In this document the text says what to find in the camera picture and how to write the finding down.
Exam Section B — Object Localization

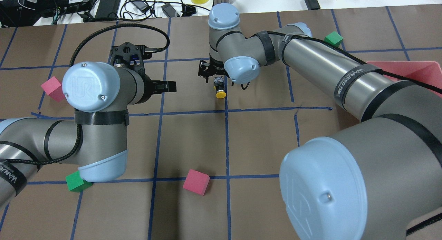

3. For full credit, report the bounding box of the green cube near bin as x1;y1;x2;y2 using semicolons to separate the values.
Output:
324;31;344;47

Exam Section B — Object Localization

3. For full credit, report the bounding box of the pink plastic bin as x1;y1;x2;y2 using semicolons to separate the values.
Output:
367;61;442;88

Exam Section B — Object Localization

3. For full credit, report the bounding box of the black power adapter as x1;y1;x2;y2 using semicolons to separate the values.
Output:
304;0;321;10

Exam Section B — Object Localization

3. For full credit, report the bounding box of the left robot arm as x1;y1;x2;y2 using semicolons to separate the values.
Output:
1;61;177;209

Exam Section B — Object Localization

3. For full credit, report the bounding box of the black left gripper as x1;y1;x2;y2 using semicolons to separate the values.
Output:
140;69;177;103

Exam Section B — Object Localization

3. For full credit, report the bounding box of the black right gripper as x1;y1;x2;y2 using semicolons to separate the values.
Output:
198;59;227;83

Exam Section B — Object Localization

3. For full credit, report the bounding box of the pink cube near centre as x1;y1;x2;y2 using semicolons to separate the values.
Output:
182;169;210;196

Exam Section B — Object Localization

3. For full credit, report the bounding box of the green cube near base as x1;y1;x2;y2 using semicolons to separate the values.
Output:
65;171;93;192

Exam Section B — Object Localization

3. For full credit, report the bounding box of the pink cube far side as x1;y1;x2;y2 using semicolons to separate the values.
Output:
41;77;66;102

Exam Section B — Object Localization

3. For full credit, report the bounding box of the pink cube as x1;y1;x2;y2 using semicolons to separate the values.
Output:
41;77;66;102
182;169;210;196

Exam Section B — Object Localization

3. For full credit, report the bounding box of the black power brick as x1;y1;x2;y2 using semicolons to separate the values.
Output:
161;3;180;18

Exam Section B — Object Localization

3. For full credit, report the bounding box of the yellow push button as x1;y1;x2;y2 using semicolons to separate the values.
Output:
214;76;227;99

